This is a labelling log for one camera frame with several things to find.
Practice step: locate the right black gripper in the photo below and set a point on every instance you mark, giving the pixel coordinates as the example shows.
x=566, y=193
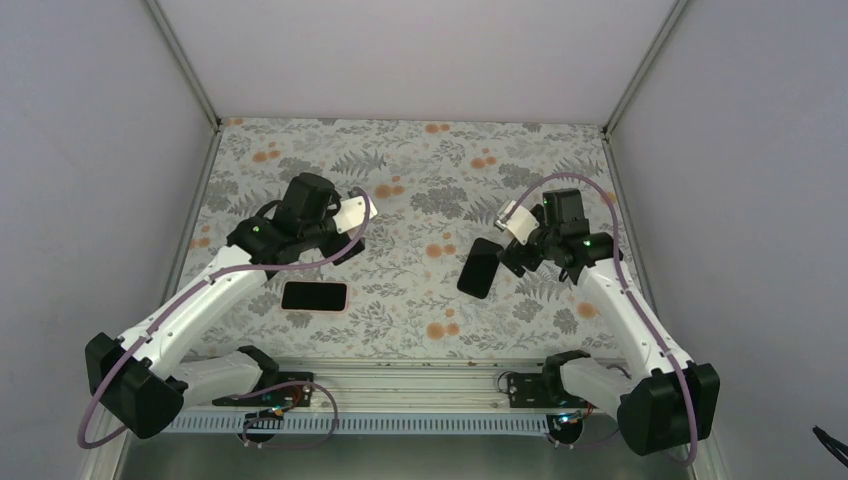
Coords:
x=508, y=256

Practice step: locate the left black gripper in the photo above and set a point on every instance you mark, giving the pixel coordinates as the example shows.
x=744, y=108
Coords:
x=330, y=249

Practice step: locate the phone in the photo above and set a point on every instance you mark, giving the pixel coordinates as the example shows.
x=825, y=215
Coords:
x=480, y=268
x=315, y=296

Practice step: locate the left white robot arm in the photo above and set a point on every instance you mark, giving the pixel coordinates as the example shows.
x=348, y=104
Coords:
x=140, y=377

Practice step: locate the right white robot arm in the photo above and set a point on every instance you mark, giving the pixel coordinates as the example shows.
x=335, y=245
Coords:
x=662, y=398

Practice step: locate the phone in pink case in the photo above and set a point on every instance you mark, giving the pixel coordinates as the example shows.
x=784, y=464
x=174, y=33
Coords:
x=315, y=296

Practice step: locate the floral patterned table mat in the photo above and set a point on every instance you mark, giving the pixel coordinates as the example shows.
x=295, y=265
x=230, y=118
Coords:
x=437, y=186

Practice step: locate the black object at edge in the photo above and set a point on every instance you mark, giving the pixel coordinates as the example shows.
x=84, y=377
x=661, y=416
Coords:
x=832, y=445

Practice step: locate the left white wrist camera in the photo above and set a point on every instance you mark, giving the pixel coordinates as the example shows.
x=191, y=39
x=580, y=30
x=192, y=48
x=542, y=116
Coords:
x=351, y=214

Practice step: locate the aluminium mounting rail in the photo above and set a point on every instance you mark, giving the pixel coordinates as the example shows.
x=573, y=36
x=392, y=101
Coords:
x=407, y=386

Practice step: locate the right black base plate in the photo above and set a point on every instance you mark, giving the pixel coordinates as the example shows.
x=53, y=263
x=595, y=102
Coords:
x=536, y=390

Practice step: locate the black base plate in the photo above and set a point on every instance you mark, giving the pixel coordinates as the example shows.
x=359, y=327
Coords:
x=285, y=398
x=536, y=390

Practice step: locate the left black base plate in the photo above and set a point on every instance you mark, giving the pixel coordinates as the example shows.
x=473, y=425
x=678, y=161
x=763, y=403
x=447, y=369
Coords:
x=285, y=398

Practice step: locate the slotted grey cable duct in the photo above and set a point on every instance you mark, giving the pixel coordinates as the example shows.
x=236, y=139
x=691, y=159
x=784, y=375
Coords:
x=226, y=422

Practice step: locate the left aluminium frame post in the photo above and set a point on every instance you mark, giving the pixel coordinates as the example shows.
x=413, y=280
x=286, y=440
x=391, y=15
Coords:
x=177, y=51

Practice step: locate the aluminium frame post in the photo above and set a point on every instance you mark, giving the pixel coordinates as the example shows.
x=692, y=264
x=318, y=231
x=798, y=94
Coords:
x=658, y=42
x=177, y=51

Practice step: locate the right aluminium frame post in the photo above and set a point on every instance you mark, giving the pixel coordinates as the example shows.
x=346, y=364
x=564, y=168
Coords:
x=658, y=42

